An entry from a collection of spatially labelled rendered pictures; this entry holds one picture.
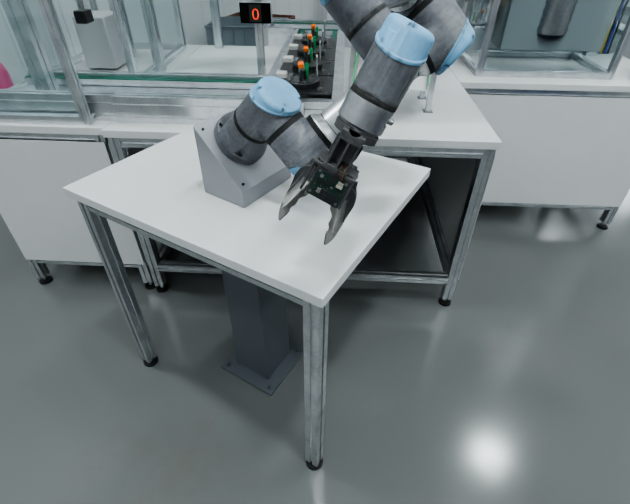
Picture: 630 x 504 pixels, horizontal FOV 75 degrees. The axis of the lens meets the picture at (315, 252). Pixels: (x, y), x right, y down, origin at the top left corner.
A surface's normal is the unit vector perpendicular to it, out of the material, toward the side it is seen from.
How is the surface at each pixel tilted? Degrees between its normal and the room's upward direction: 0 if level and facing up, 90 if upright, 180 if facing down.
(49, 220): 90
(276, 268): 0
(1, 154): 90
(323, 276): 0
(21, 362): 0
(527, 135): 90
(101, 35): 90
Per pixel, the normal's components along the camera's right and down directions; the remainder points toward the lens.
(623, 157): -0.06, 0.62
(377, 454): 0.00, -0.78
